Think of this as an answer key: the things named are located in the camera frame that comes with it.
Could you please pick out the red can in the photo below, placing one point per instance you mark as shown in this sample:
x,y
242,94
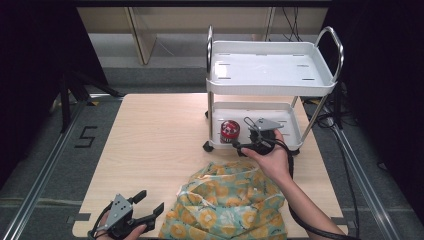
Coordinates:
x,y
230,131

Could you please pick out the person's left hand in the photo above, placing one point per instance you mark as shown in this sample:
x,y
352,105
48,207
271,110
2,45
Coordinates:
x,y
136,234

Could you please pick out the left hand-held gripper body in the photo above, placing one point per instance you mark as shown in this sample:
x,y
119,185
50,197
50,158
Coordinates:
x,y
119,209

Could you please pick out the white two-tier cart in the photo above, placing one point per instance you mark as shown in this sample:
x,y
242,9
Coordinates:
x,y
266,66

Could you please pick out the person's right hand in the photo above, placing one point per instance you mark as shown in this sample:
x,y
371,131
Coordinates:
x,y
275,163

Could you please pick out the green yellow floral bag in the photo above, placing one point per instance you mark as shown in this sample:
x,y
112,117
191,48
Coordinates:
x,y
220,206

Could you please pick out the beige wooden partition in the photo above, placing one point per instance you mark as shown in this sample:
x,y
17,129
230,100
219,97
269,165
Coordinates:
x,y
146,33

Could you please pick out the black metal stand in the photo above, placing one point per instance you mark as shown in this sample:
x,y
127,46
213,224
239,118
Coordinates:
x,y
65,100

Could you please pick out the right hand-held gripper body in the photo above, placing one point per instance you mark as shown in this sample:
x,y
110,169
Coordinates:
x,y
266,124

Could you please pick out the aluminium floor rail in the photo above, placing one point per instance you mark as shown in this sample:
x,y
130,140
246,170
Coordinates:
x,y
366,190
40,183

